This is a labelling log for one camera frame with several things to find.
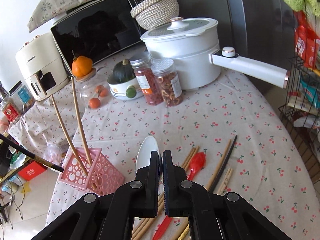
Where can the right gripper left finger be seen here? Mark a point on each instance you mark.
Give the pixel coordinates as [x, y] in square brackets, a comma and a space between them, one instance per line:
[110, 216]

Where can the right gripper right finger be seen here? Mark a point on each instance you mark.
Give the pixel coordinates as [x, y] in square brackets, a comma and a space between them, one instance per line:
[210, 215]

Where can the brown wooden chopstick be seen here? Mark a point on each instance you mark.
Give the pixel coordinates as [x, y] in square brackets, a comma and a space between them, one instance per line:
[153, 219]
[150, 219]
[185, 221]

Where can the red plastic spoon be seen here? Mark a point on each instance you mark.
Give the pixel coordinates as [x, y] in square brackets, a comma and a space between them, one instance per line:
[196, 163]

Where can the white plastic spoon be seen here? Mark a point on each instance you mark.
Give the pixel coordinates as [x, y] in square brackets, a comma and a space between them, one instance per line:
[148, 145]

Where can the black chopstick with gold band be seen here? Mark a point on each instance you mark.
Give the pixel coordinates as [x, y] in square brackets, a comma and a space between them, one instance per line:
[30, 155]

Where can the pink perforated utensil holder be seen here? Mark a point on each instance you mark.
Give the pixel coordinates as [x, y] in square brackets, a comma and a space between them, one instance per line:
[103, 178]

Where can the crumpled plastic bag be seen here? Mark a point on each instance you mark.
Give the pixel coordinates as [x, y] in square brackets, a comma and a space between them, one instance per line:
[55, 153]

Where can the cherry print tablecloth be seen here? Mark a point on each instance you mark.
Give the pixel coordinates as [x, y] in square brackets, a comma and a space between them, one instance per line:
[267, 168]

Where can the red box on floor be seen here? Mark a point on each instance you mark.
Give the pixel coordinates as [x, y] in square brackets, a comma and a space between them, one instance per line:
[32, 170]

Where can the wooden chopstick in holder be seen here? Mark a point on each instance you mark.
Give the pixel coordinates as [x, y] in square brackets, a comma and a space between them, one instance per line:
[74, 151]
[78, 117]

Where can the glass jar with mandarins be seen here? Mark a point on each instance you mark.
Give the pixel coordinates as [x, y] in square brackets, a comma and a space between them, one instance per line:
[93, 89]

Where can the jar of red dried berries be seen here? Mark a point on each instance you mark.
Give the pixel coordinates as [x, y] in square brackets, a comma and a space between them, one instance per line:
[141, 64]

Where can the white bowl with green squash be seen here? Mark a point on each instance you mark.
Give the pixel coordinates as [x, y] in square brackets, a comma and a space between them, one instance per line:
[123, 82]

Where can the jar of dried fruit rings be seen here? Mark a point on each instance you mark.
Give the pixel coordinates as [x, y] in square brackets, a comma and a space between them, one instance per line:
[167, 80]

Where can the orange mandarin on jar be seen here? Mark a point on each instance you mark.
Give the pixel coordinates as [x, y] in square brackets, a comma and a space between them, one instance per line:
[81, 65]

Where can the cream air fryer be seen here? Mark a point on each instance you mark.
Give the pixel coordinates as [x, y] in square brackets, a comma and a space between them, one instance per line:
[42, 67]

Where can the white electric cooking pot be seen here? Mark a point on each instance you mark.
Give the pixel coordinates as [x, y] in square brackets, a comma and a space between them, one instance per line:
[193, 45]

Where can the black microwave oven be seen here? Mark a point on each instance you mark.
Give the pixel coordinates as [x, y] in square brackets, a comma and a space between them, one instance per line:
[97, 30]

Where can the grey refrigerator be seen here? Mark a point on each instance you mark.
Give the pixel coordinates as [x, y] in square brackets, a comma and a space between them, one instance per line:
[257, 29]

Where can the black wire storage rack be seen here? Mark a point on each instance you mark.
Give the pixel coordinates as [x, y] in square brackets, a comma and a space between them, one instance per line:
[300, 112]

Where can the woven rope basket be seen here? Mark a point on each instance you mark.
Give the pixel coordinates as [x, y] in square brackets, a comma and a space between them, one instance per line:
[151, 14]

